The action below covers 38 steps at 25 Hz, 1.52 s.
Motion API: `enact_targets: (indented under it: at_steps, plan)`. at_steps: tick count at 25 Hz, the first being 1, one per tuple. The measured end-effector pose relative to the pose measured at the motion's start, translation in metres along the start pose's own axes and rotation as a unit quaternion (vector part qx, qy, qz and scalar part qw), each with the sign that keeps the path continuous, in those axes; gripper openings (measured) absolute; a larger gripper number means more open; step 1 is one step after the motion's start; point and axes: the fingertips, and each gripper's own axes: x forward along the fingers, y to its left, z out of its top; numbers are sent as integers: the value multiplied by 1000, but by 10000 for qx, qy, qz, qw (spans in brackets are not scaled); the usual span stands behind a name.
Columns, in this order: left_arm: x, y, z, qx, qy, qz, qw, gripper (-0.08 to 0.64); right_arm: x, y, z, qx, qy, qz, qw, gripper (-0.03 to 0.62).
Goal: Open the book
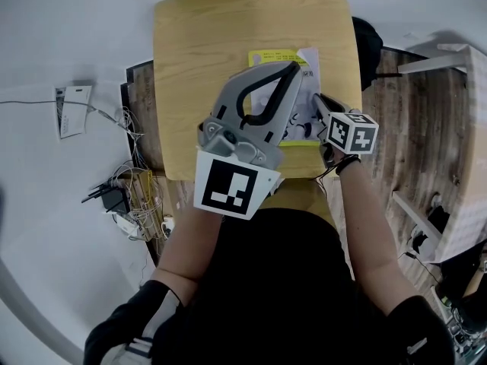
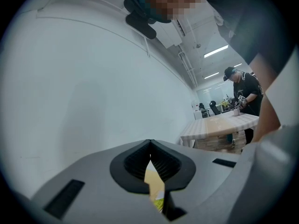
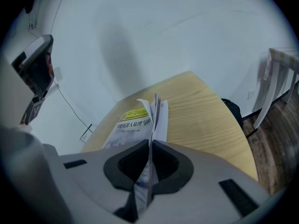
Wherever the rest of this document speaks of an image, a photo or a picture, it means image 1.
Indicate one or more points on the white power strip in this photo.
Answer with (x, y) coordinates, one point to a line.
(168, 226)

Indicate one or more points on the brown cardboard box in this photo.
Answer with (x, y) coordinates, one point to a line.
(163, 196)

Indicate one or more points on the black router with antennas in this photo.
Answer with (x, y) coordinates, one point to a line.
(114, 202)

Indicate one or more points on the yellow covered booklet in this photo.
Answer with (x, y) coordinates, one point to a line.
(274, 55)

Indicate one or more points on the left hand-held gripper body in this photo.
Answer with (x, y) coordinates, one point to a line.
(224, 188)

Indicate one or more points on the person's right forearm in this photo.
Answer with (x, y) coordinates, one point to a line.
(365, 223)

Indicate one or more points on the white network device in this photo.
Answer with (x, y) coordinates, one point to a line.
(127, 224)

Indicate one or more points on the person's left forearm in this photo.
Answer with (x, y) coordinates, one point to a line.
(190, 249)

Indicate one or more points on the black wristband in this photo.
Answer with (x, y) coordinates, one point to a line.
(348, 162)

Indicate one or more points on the white wall socket panel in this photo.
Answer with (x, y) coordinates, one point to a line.
(74, 112)

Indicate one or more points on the black backpack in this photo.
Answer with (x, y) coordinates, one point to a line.
(367, 44)

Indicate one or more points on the table with checkered cloth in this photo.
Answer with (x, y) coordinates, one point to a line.
(475, 165)

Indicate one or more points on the person's right hand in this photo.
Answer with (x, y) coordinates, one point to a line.
(334, 157)

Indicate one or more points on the person's yellow trousers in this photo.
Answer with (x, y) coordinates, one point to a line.
(296, 196)

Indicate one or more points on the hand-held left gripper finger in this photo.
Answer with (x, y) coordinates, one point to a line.
(287, 116)
(224, 97)

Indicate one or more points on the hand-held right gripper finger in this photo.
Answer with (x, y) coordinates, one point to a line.
(331, 104)
(321, 118)

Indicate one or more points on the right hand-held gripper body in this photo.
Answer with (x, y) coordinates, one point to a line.
(354, 133)

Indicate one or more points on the person's black shirt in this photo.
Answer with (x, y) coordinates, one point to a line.
(274, 287)

